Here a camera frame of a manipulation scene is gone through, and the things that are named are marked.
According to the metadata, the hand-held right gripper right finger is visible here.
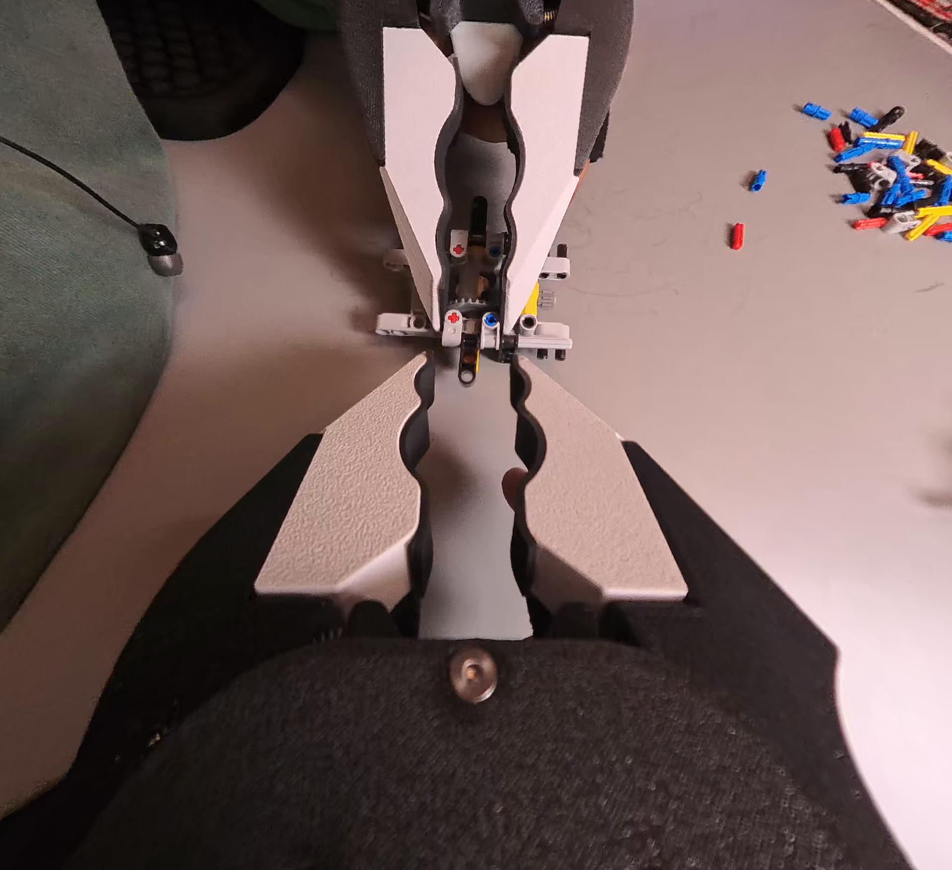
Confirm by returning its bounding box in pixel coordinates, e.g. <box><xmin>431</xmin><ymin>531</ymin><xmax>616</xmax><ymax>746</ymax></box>
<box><xmin>508</xmin><ymin>355</ymin><xmax>690</xmax><ymax>618</ymax></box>

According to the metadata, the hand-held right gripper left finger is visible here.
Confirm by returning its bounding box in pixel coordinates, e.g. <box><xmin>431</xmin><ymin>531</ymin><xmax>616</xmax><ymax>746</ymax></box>
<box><xmin>254</xmin><ymin>351</ymin><xmax>437</xmax><ymax>618</ymax></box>

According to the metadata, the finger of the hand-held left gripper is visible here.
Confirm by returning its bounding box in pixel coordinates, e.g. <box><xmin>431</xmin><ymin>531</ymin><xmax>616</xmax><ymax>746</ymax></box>
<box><xmin>504</xmin><ymin>33</ymin><xmax>591</xmax><ymax>336</ymax></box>
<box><xmin>381</xmin><ymin>26</ymin><xmax>464</xmax><ymax>332</ymax></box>

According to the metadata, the grey lego gear assembly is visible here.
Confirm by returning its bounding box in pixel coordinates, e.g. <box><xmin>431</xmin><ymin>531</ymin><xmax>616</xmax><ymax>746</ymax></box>
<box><xmin>374</xmin><ymin>216</ymin><xmax>575</xmax><ymax>363</ymax></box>

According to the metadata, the pile of small lego pins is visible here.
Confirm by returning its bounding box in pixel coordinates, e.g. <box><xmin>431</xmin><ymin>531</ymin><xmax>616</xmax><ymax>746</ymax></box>
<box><xmin>802</xmin><ymin>103</ymin><xmax>952</xmax><ymax>242</ymax></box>

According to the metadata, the black clip-on microphone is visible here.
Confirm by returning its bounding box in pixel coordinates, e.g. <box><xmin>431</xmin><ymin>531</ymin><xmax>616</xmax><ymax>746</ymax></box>
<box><xmin>140</xmin><ymin>223</ymin><xmax>184</xmax><ymax>278</ymax></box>

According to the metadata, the person's green sweater torso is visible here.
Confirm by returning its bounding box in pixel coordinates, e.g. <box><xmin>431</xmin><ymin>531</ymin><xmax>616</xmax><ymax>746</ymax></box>
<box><xmin>0</xmin><ymin>0</ymin><xmax>177</xmax><ymax>633</ymax></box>

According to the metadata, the black microphone cable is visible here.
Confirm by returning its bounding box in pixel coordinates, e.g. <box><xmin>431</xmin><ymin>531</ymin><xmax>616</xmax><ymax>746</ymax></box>
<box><xmin>0</xmin><ymin>136</ymin><xmax>150</xmax><ymax>232</ymax></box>

